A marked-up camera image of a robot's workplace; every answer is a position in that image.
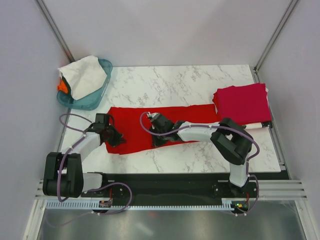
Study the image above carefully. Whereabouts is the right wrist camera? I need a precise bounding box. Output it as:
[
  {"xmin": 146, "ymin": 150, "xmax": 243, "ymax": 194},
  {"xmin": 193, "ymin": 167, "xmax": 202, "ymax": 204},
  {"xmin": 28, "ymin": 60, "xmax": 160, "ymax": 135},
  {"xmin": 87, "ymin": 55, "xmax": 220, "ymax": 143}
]
[{"xmin": 147, "ymin": 112, "xmax": 171, "ymax": 129}]

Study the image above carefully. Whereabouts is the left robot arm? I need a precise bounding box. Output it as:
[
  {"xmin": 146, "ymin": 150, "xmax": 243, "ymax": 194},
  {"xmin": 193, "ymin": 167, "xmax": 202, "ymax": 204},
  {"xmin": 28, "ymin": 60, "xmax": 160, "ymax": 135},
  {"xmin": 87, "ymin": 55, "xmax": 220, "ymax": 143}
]
[{"xmin": 42, "ymin": 123, "xmax": 126, "ymax": 202}]

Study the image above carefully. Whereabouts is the orange garment in basket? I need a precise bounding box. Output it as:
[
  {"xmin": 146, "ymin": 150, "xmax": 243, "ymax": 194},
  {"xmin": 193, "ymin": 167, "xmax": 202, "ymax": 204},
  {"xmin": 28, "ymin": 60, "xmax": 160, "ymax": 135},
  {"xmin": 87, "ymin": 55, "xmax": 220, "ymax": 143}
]
[{"xmin": 57, "ymin": 79, "xmax": 69, "ymax": 94}]

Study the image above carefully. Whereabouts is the folded magenta t-shirt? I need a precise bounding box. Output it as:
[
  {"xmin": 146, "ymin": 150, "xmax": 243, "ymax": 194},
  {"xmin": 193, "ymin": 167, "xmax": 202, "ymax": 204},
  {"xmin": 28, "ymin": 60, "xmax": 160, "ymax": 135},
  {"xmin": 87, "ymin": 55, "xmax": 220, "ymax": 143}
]
[{"xmin": 217, "ymin": 83, "xmax": 267, "ymax": 125}]

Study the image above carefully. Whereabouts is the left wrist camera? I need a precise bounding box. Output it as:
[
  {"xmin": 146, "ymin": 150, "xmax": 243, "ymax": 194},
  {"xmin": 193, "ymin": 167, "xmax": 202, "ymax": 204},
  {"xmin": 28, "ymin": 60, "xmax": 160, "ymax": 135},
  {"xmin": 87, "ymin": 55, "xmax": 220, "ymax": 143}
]
[{"xmin": 94, "ymin": 113, "xmax": 115, "ymax": 129}]

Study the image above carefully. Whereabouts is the white t-shirt in basket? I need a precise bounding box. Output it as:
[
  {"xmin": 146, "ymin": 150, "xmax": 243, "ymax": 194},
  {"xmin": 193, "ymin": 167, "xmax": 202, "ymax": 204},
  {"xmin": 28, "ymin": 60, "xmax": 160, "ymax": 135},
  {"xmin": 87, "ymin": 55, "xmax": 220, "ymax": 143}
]
[{"xmin": 58, "ymin": 55, "xmax": 107, "ymax": 100}]

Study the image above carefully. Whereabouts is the dark green garment in basket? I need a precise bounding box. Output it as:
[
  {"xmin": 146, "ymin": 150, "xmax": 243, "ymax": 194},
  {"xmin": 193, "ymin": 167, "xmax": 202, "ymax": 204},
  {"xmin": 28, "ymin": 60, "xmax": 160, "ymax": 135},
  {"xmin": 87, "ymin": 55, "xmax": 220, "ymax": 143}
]
[{"xmin": 61, "ymin": 76, "xmax": 71, "ymax": 95}]

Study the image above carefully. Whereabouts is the folded red t-shirt in stack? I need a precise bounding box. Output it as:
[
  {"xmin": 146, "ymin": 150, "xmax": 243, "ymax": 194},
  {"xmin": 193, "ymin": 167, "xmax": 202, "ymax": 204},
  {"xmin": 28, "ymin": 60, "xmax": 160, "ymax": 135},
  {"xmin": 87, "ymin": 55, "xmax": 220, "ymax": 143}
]
[{"xmin": 212, "ymin": 91, "xmax": 219, "ymax": 113}]

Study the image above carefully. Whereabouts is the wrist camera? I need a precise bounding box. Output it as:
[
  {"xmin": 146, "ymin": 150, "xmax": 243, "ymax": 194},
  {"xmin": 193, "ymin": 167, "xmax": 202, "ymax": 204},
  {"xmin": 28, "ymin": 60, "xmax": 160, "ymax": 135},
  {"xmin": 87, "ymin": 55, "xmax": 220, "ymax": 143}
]
[
  {"xmin": 147, "ymin": 112, "xmax": 171, "ymax": 129},
  {"xmin": 94, "ymin": 113, "xmax": 115, "ymax": 129}
]

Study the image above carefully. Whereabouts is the teal plastic basket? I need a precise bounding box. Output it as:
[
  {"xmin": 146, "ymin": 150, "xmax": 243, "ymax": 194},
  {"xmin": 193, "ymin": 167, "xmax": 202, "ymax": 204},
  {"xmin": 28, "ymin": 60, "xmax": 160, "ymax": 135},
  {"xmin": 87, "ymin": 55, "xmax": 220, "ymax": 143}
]
[{"xmin": 56, "ymin": 58, "xmax": 113, "ymax": 111}]

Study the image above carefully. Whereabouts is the aluminium frame post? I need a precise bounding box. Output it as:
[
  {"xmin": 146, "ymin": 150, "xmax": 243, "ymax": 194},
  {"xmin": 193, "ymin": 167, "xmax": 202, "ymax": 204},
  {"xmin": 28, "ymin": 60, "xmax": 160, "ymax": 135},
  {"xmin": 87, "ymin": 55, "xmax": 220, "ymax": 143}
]
[
  {"xmin": 34, "ymin": 0, "xmax": 75, "ymax": 63},
  {"xmin": 253, "ymin": 0, "xmax": 300, "ymax": 74}
]

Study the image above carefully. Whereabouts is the right aluminium frame post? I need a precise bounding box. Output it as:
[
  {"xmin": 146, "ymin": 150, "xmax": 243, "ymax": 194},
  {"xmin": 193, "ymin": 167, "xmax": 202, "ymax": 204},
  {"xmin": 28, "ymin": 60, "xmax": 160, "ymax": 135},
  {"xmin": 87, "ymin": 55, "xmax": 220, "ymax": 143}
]
[{"xmin": 253, "ymin": 0, "xmax": 300, "ymax": 74}]

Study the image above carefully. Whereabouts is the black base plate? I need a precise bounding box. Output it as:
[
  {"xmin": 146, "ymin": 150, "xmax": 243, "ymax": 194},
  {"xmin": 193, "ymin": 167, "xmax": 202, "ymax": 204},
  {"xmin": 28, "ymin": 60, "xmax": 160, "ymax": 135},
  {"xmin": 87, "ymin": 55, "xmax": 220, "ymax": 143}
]
[{"xmin": 81, "ymin": 173, "xmax": 258, "ymax": 205}]

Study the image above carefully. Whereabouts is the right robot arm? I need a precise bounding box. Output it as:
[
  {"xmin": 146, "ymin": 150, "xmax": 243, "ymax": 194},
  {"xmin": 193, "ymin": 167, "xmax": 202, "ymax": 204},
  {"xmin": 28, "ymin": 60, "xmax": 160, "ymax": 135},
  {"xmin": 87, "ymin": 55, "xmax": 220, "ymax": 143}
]
[{"xmin": 147, "ymin": 113, "xmax": 253, "ymax": 197}]

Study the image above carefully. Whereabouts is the left aluminium frame post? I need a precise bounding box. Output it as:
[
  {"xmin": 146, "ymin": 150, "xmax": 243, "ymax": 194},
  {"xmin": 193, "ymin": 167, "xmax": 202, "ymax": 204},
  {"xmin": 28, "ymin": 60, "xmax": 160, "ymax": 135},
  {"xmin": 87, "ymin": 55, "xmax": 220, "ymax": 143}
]
[{"xmin": 34, "ymin": 0, "xmax": 75, "ymax": 63}]

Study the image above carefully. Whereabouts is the red t-shirt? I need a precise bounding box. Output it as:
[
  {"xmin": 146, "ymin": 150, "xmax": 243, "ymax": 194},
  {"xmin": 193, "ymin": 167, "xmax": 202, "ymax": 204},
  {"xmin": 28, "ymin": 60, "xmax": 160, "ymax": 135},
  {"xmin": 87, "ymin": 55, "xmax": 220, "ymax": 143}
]
[
  {"xmin": 105, "ymin": 104, "xmax": 221, "ymax": 155},
  {"xmin": 212, "ymin": 91, "xmax": 219, "ymax": 113}
]

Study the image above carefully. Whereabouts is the white slotted cable duct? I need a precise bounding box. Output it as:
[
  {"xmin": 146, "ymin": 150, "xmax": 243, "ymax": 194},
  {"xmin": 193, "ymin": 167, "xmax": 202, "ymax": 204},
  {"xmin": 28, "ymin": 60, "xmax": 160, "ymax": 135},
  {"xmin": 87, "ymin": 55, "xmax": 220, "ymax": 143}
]
[{"xmin": 45, "ymin": 199, "xmax": 234, "ymax": 211}]

